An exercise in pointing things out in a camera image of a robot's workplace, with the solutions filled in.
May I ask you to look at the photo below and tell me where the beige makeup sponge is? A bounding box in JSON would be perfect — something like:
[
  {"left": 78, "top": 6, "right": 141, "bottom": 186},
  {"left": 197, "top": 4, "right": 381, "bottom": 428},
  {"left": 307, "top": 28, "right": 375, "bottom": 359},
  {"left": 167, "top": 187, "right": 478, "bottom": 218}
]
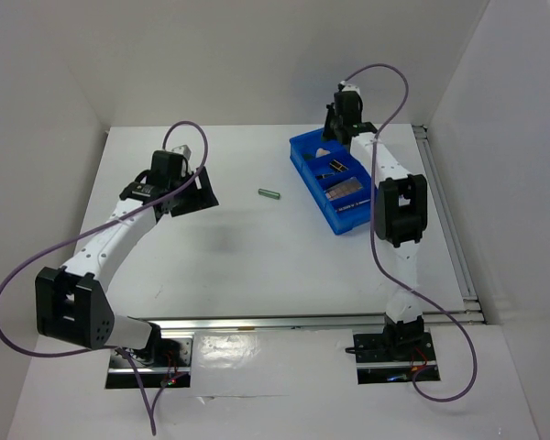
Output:
[{"left": 315, "top": 148, "right": 330, "bottom": 158}]

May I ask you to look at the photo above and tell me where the green lip balm tube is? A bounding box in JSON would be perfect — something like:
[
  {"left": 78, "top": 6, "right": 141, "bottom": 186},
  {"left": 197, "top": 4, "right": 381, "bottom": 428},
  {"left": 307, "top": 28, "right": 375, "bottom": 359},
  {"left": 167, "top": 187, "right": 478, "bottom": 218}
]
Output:
[{"left": 258, "top": 188, "right": 281, "bottom": 200}]

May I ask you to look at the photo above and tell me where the pink makeup pencil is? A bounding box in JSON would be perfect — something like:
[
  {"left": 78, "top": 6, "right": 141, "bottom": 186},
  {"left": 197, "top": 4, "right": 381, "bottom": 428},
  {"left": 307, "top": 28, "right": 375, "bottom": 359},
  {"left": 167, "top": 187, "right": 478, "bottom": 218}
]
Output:
[{"left": 336, "top": 199, "right": 370, "bottom": 213}]

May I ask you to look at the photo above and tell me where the long black gold lipstick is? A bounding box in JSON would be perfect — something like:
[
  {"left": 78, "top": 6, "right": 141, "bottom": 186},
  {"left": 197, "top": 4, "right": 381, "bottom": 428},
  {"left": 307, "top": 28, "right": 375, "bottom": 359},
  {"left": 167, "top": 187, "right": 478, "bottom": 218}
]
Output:
[{"left": 329, "top": 159, "right": 348, "bottom": 173}]

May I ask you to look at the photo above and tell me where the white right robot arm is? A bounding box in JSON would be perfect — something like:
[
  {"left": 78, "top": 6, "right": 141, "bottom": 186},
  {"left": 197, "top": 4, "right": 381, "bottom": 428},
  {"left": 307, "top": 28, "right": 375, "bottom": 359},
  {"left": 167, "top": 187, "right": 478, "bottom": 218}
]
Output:
[{"left": 323, "top": 82, "right": 428, "bottom": 359}]

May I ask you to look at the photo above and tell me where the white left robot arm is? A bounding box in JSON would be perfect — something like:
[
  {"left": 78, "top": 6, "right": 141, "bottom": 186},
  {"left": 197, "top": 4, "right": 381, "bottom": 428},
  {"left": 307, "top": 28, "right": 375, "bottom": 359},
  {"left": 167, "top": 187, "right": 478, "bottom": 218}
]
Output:
[{"left": 35, "top": 145, "right": 218, "bottom": 366}]

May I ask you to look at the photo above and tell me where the blue divided plastic tray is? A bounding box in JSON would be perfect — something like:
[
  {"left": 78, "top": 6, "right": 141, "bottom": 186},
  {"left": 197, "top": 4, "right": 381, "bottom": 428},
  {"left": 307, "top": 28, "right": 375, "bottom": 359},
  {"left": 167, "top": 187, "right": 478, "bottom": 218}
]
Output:
[{"left": 290, "top": 129, "right": 371, "bottom": 235}]

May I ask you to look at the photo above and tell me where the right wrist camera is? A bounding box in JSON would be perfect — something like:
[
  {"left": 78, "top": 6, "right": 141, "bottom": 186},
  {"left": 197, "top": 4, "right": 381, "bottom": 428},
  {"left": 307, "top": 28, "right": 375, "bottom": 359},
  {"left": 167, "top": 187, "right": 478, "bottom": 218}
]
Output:
[{"left": 337, "top": 81, "right": 360, "bottom": 94}]

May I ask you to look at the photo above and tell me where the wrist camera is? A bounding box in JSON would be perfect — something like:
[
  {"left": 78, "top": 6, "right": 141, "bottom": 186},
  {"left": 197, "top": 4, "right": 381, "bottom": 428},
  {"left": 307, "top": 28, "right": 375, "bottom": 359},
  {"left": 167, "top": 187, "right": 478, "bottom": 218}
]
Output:
[
  {"left": 171, "top": 145, "right": 192, "bottom": 160},
  {"left": 337, "top": 81, "right": 360, "bottom": 94}
]

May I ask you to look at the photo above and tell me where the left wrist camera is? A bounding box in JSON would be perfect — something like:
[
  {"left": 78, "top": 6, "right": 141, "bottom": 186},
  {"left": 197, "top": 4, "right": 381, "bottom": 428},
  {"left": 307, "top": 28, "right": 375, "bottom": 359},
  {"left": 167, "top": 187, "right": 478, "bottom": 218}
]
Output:
[{"left": 171, "top": 145, "right": 192, "bottom": 160}]

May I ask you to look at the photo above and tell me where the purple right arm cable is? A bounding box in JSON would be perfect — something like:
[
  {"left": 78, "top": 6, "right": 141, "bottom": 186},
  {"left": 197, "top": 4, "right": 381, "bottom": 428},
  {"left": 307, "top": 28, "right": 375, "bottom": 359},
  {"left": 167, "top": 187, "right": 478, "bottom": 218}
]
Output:
[{"left": 338, "top": 63, "right": 479, "bottom": 403}]

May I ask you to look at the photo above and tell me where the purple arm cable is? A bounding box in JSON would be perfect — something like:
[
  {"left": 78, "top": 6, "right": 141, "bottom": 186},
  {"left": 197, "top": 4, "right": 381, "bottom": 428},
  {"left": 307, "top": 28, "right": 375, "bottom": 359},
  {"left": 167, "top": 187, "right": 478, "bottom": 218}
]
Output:
[
  {"left": 0, "top": 121, "right": 210, "bottom": 435},
  {"left": 338, "top": 63, "right": 479, "bottom": 403}
]

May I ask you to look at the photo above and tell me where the aluminium front rail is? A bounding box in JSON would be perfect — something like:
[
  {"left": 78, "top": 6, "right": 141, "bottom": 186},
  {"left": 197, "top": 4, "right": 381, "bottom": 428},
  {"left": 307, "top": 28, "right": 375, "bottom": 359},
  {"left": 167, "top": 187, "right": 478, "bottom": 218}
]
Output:
[{"left": 140, "top": 313, "right": 385, "bottom": 334}]

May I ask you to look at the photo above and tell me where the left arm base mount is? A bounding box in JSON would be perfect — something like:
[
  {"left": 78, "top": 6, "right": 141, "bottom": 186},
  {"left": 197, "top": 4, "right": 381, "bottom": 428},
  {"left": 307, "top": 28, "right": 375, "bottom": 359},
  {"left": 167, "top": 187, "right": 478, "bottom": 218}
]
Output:
[{"left": 104, "top": 333, "right": 194, "bottom": 390}]

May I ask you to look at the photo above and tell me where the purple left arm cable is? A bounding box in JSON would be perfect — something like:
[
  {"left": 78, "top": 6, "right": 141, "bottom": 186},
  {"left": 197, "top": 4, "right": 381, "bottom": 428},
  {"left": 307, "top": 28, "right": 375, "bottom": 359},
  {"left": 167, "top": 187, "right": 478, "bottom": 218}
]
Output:
[{"left": 0, "top": 121, "right": 210, "bottom": 435}]

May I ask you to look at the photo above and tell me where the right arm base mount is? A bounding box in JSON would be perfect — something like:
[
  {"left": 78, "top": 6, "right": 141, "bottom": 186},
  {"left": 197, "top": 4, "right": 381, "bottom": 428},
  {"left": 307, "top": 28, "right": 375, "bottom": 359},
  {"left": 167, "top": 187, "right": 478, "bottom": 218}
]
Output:
[{"left": 344, "top": 324, "right": 441, "bottom": 385}]

